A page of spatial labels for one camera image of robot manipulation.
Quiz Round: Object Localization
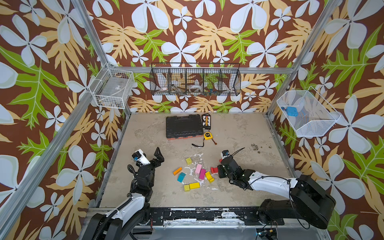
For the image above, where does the blue object in basket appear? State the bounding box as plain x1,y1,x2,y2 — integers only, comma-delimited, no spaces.
282,107,299,117

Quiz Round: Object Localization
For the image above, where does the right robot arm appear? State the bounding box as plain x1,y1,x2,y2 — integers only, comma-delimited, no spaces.
218,155,336,230

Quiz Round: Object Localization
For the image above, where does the white mesh basket right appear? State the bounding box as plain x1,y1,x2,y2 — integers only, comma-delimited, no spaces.
277,87,342,138

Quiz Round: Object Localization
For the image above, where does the light pink block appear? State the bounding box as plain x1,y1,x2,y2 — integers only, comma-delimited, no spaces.
195,164,202,174

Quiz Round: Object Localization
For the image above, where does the red arch block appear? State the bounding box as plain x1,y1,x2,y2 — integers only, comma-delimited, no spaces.
211,167,219,174

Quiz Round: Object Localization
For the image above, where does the yellow tape measure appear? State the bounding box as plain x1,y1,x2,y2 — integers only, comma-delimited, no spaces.
192,132,217,148

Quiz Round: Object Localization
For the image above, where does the white wire basket left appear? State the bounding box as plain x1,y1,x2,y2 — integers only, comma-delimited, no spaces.
90,68,135,109

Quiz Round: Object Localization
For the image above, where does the black tool case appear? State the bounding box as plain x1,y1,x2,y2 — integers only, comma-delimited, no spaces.
166,115,204,139

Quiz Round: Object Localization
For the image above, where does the yellow arch block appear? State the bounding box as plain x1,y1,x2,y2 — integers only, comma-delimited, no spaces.
205,172,215,183

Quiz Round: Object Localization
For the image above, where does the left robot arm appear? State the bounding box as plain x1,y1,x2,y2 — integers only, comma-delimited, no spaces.
83,148,165,240

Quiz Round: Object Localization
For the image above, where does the yellow rectangular block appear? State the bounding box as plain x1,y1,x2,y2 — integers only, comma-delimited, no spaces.
189,182,201,190

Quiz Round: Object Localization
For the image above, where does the black wire basket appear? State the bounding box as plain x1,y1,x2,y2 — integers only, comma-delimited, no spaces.
149,63,242,96

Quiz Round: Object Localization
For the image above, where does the teal block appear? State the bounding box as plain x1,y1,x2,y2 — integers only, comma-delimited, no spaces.
177,173,186,183

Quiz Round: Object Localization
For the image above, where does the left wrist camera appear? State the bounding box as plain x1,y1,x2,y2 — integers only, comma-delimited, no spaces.
132,149,150,167

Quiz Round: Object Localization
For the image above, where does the magenta block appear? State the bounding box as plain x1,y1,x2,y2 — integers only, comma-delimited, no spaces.
199,169,206,180

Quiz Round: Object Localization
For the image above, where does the orange bar block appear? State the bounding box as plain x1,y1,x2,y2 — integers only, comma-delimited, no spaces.
173,168,183,176

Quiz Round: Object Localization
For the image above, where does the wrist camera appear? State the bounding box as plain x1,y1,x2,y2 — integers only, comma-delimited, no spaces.
132,149,150,167
221,150,231,160

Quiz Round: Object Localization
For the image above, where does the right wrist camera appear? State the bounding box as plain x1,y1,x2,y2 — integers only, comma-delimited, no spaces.
221,150,231,160

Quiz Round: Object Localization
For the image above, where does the small black bit holder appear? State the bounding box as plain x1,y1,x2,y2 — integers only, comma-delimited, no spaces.
202,113,212,130

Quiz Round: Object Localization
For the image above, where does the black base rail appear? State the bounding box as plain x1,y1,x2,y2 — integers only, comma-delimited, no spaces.
143,206,286,226

